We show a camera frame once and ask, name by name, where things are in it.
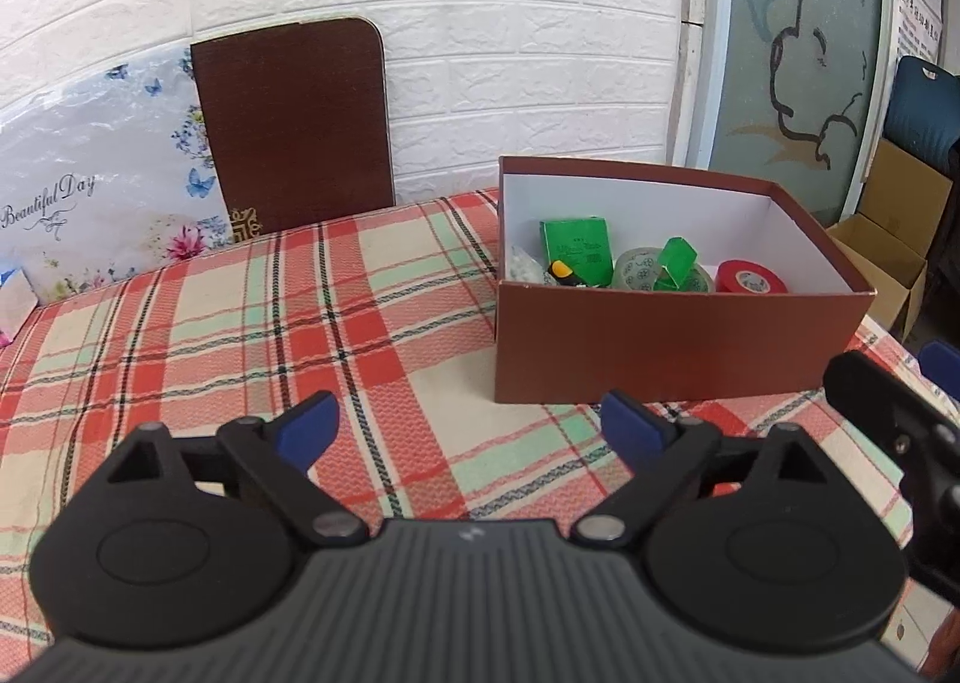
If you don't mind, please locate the brown cardboard storage box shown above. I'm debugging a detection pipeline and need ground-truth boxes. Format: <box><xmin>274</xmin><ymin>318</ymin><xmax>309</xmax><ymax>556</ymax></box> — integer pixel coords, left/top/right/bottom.
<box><xmin>493</xmin><ymin>155</ymin><xmax>877</xmax><ymax>405</ymax></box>

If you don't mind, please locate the red tape roll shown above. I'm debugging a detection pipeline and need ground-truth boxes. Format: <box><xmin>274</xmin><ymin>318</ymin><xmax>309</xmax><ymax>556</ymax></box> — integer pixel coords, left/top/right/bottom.
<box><xmin>715</xmin><ymin>260</ymin><xmax>790</xmax><ymax>295</ymax></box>

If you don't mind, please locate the brown wooden headboard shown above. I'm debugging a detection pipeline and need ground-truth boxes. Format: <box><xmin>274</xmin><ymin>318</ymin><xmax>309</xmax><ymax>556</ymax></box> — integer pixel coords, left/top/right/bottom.
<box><xmin>190</xmin><ymin>15</ymin><xmax>397</xmax><ymax>245</ymax></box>

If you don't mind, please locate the plaid blanket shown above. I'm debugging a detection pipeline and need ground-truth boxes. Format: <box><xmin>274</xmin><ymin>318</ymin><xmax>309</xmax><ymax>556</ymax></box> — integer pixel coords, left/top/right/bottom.
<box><xmin>0</xmin><ymin>188</ymin><xmax>960</xmax><ymax>683</ymax></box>

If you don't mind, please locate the clear bag of cotton swabs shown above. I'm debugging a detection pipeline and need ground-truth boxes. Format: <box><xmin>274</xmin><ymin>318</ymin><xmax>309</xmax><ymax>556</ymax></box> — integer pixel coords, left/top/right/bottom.
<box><xmin>506</xmin><ymin>244</ymin><xmax>556</xmax><ymax>286</ymax></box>

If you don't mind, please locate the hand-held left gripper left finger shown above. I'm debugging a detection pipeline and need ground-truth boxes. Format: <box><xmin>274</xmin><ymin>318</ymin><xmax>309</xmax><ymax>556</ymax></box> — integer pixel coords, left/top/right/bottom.
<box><xmin>105</xmin><ymin>390</ymin><xmax>372</xmax><ymax>545</ymax></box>

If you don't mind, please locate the black marker blue cap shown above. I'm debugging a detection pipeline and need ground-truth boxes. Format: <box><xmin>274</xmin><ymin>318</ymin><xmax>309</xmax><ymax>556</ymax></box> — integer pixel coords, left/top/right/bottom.
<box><xmin>545</xmin><ymin>260</ymin><xmax>593</xmax><ymax>289</ymax></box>

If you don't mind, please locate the blue chair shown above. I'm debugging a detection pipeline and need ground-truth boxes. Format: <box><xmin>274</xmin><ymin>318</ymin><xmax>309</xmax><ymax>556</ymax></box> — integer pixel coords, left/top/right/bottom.
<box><xmin>885</xmin><ymin>55</ymin><xmax>960</xmax><ymax>174</ymax></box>

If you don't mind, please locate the clear packing tape roll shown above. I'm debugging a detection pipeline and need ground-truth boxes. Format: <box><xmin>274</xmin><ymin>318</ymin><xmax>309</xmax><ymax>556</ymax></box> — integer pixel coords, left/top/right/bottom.
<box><xmin>611</xmin><ymin>248</ymin><xmax>715</xmax><ymax>295</ymax></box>

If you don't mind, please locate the blue tissue pack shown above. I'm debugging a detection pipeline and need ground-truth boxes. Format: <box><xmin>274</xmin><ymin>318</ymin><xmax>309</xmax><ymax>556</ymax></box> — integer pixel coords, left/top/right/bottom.
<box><xmin>0</xmin><ymin>266</ymin><xmax>38</xmax><ymax>350</ymax></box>

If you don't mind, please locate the glass door with cartoon drawing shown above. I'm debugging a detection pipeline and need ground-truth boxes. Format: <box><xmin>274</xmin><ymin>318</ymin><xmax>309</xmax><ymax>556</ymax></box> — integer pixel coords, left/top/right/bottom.
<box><xmin>675</xmin><ymin>0</ymin><xmax>897</xmax><ymax>226</ymax></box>

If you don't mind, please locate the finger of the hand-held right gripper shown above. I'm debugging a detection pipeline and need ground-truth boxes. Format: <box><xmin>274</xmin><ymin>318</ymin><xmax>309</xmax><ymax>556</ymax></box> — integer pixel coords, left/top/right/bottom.
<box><xmin>919</xmin><ymin>341</ymin><xmax>960</xmax><ymax>403</ymax></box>
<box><xmin>823</xmin><ymin>351</ymin><xmax>960</xmax><ymax>481</ymax></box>

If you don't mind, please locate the green cardboard box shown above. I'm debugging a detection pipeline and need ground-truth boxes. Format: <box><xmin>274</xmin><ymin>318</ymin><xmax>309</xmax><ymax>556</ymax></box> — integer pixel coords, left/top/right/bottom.
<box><xmin>652</xmin><ymin>236</ymin><xmax>700</xmax><ymax>294</ymax></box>
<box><xmin>538</xmin><ymin>216</ymin><xmax>617</xmax><ymax>288</ymax></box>

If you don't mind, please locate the floral plastic bag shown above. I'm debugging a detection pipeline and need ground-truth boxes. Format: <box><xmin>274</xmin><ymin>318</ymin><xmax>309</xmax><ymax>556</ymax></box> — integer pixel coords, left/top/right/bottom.
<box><xmin>0</xmin><ymin>45</ymin><xmax>233</xmax><ymax>305</ymax></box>

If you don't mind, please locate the open cardboard box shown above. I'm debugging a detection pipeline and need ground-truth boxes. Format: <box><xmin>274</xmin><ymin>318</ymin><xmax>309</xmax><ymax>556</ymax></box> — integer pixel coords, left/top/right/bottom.
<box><xmin>825</xmin><ymin>137</ymin><xmax>955</xmax><ymax>346</ymax></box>

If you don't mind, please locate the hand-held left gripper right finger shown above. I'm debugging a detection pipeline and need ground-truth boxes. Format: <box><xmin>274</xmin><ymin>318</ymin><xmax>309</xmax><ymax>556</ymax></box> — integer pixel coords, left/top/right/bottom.
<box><xmin>574</xmin><ymin>390</ymin><xmax>822</xmax><ymax>545</ymax></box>

